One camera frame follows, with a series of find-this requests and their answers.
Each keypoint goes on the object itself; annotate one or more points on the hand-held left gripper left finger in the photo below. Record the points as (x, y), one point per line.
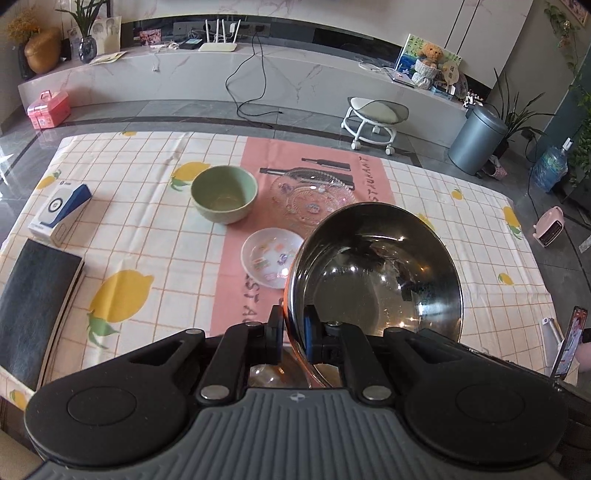
(277, 334)

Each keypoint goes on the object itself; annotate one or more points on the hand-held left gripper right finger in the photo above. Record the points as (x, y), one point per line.
(314, 339)

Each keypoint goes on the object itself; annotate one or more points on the stainless steel bowl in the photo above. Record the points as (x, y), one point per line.
(369, 277)

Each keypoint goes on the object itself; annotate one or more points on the clear patterned glass plate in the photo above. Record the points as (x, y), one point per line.
(304, 198)

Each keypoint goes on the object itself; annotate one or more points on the green ceramic bowl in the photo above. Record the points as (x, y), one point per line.
(224, 194)

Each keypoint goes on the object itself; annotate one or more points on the small white sticker plate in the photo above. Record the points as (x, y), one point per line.
(268, 256)

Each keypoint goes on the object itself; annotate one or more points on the lemon print checked tablecloth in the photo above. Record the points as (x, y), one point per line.
(152, 258)

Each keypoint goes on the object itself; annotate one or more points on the white rolling stool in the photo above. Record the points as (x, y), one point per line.
(376, 113)

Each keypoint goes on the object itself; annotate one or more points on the white stand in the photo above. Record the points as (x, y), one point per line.
(548, 328)

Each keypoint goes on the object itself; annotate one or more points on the black notebook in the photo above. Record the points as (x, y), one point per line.
(32, 304)

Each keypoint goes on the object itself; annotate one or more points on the blue and white box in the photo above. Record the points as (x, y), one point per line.
(60, 212)

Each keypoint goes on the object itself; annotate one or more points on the phone on stand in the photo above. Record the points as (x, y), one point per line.
(570, 341)

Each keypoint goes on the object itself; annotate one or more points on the grey metal trash bin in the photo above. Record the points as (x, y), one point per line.
(475, 138)

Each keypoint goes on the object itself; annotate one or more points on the pink space heater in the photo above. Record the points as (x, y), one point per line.
(549, 228)

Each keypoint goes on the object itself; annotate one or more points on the marble tv bench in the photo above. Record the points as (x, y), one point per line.
(295, 74)

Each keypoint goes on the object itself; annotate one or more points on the blue water bottle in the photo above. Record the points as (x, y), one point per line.
(549, 168)

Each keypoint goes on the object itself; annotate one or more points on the white wifi router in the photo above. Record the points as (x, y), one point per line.
(218, 45)

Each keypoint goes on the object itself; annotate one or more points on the brown teddy bear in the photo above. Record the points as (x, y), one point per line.
(428, 60)

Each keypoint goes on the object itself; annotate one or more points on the green leafy potted plant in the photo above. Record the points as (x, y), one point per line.
(517, 115)

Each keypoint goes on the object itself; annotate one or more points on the colourful painted picture board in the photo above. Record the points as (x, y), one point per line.
(411, 48)

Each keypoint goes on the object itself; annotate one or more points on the pink storage case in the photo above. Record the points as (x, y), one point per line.
(48, 110)

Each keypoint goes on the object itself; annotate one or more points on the blue glass vase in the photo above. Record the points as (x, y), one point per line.
(87, 50)

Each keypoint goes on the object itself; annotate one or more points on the golden round vase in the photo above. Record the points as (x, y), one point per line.
(42, 53)

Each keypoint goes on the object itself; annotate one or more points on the hanging green vine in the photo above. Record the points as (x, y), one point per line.
(565, 27)

